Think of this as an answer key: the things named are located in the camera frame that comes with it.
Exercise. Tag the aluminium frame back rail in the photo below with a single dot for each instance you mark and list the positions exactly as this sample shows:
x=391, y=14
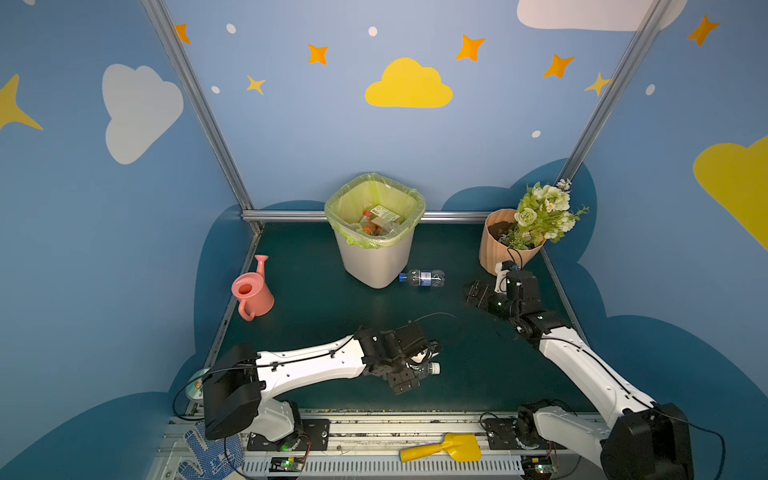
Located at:
x=440, y=217

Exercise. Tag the aluminium frame post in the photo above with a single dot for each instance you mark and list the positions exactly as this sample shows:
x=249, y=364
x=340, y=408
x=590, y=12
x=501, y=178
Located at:
x=161, y=20
x=632, y=58

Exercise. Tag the small bottle blue label back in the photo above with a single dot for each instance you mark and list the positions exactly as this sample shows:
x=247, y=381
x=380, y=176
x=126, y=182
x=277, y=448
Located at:
x=423, y=278

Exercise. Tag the clear bottle green white label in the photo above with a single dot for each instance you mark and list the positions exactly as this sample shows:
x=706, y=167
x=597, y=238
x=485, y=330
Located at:
x=387, y=219

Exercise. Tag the beige ribbed flower pot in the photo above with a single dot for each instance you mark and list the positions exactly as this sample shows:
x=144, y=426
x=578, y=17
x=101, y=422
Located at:
x=493, y=252

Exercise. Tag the white cable duct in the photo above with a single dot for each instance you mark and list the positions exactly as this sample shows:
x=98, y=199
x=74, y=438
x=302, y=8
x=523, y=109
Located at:
x=347, y=467

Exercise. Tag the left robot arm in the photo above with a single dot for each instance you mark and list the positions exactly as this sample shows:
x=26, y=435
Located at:
x=241, y=389

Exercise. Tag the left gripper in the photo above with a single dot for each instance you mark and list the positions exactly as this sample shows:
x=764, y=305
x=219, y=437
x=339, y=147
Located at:
x=405, y=372

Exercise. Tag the pink watering can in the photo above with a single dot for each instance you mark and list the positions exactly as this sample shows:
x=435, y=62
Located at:
x=251, y=291

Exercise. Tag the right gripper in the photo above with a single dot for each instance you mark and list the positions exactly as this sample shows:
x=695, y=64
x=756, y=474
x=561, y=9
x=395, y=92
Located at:
x=486, y=297

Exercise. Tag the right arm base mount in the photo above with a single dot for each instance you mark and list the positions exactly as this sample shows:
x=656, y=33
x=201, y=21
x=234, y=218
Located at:
x=512, y=434

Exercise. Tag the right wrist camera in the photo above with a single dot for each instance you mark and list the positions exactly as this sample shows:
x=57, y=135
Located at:
x=501, y=270

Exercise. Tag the clear bottle orange label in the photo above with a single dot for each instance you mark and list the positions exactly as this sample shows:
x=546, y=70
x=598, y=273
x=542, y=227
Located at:
x=371, y=229

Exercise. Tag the blue white work glove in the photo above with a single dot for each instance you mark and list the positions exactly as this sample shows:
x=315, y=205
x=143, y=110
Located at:
x=214, y=459

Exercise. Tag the yellow plastic shovel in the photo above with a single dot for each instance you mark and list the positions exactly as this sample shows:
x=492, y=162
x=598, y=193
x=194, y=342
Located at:
x=461, y=448

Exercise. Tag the green white tape roll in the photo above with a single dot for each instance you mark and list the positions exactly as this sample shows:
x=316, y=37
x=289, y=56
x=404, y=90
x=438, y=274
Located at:
x=194, y=387

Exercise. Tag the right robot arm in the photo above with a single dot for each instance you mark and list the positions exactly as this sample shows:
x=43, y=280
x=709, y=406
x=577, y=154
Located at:
x=637, y=438

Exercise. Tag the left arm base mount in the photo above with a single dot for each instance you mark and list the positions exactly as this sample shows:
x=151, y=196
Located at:
x=314, y=433

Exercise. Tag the white waste bin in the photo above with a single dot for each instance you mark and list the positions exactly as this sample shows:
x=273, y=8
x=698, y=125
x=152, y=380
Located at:
x=376, y=268

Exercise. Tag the aluminium frame left post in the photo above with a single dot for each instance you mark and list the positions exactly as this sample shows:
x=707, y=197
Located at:
x=161, y=20

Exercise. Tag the aluminium frame right post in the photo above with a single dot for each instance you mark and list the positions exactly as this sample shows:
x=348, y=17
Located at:
x=632, y=58

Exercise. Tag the clear bottle white cap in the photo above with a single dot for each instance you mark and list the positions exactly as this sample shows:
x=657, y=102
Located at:
x=428, y=369

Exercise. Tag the white artificial flowers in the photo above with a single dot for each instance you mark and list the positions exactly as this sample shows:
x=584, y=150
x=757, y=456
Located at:
x=543, y=215

